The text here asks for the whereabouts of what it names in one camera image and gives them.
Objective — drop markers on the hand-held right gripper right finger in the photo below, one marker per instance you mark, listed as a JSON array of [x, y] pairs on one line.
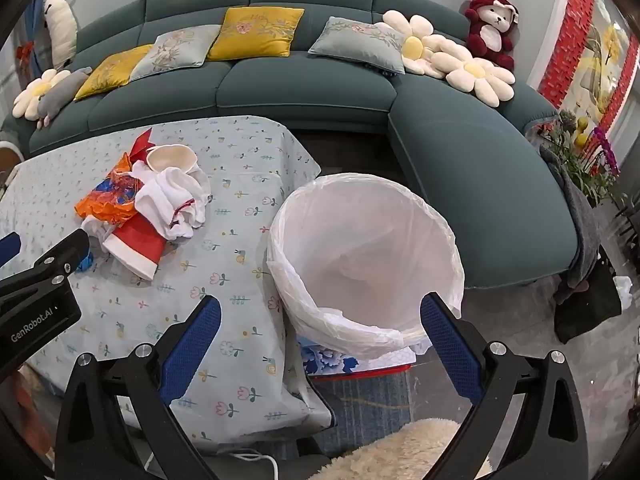
[[450, 347]]

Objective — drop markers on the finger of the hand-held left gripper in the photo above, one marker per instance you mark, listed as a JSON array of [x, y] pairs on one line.
[[55, 260], [9, 249]]

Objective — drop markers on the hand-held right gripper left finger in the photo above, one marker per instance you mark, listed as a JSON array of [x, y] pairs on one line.
[[192, 347]]

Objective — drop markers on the white cloth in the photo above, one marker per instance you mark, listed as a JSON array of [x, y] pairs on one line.
[[170, 200]]

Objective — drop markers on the trash bin with white bag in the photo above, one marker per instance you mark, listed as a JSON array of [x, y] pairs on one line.
[[360, 230]]

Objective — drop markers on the orange plastic wrapper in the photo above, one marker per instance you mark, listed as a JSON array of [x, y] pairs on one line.
[[110, 195]]

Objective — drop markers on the blue rug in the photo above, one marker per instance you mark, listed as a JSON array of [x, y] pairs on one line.
[[360, 410]]

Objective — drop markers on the floral light blue tablecloth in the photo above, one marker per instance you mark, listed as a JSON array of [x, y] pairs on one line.
[[225, 240]]

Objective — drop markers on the cream fluffy stool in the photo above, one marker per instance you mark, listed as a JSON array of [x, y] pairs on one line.
[[400, 452]]

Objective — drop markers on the black cloth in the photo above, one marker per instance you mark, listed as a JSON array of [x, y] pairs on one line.
[[585, 310]]

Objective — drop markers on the red paper wrapper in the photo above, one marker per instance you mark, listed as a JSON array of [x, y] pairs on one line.
[[142, 144]]

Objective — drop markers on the white flower-shaped pillow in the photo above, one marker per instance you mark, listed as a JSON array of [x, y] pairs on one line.
[[412, 47], [475, 71], [35, 91]]

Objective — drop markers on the grey plush toy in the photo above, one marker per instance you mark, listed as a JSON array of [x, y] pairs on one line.
[[62, 92]]

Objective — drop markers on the grey blanket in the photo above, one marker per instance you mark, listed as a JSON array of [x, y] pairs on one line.
[[582, 230]]

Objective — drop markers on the white crumpled tissue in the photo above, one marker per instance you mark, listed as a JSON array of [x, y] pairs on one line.
[[622, 290]]

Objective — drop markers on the yellow embroidered cushion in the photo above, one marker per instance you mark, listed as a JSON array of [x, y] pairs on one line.
[[110, 72], [255, 35]]

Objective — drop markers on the potted green plant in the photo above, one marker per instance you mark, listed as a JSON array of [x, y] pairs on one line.
[[575, 162]]

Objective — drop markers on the white plush toy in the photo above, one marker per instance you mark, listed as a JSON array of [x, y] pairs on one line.
[[60, 30]]

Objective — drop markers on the pale blue embroidered cushion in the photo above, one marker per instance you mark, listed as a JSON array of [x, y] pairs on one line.
[[355, 42], [175, 50]]

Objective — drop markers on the purple orchid flowers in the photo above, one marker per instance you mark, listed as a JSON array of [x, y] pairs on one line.
[[607, 152]]

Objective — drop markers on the yellow gourd ornament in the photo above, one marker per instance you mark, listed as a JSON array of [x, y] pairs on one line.
[[582, 125]]

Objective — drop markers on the teal sofa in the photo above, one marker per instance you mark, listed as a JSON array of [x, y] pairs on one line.
[[310, 90]]

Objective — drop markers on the red teddy bear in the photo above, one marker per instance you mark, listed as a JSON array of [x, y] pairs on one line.
[[480, 42]]

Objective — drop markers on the red framed wall picture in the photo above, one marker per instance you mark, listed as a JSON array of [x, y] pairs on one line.
[[565, 25]]

